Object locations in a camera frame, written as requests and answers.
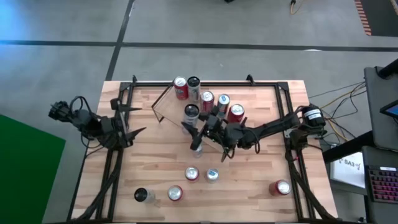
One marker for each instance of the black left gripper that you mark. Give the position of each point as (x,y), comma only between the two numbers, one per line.
(119,124)

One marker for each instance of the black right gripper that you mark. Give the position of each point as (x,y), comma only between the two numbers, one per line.
(230,135)

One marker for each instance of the white Celsius can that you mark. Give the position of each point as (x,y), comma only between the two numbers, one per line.
(193,88)
(143,195)
(191,113)

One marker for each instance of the blue silver Red Bull can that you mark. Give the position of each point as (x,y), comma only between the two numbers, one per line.
(196,153)
(212,175)
(223,104)

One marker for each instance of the red strawberry Fanta can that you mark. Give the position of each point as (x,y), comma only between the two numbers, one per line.
(180,88)
(175,193)
(191,173)

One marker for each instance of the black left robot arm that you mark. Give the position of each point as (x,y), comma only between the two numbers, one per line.
(93,126)

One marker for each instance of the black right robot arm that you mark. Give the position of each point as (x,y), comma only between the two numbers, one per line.
(273,124)

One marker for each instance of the black clamp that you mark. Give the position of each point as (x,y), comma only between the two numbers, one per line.
(134,78)
(249,79)

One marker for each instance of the green floor mat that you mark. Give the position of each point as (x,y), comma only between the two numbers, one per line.
(25,171)

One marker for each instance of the white paper sign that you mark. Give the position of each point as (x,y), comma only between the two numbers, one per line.
(348,169)

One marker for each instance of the grey side desk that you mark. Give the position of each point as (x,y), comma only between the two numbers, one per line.
(373,109)

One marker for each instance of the black backlit keyboard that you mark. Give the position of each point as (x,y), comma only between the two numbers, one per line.
(384,183)

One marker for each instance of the tablet with blue screen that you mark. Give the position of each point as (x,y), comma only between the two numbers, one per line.
(391,109)

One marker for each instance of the black pole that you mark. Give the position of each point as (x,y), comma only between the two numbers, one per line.
(388,68)

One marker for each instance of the black striped floor mat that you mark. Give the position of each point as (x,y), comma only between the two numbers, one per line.
(382,15)

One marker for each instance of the wooden shelf black metal frame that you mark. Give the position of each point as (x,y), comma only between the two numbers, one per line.
(174,105)

